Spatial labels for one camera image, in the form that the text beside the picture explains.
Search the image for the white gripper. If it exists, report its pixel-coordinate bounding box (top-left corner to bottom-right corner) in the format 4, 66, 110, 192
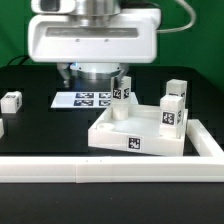
28, 9, 161, 89

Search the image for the white square table top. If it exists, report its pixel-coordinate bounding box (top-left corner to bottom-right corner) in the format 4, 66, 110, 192
88, 104, 188, 156

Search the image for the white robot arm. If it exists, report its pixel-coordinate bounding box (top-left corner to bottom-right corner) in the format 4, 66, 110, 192
28, 0, 161, 87

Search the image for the tag plate with markers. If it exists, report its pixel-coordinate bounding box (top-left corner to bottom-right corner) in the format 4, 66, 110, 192
50, 91, 140, 110

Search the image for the partial white block left edge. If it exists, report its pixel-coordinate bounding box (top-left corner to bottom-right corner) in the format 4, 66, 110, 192
0, 119, 4, 139

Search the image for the black cable bundle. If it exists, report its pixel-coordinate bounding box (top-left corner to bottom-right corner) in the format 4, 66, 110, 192
6, 54, 31, 66

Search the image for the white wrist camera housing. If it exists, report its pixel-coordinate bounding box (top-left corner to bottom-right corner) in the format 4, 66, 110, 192
31, 0, 76, 14

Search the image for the white U-shaped fence wall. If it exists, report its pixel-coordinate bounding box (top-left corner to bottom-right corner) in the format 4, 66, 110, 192
0, 119, 224, 183

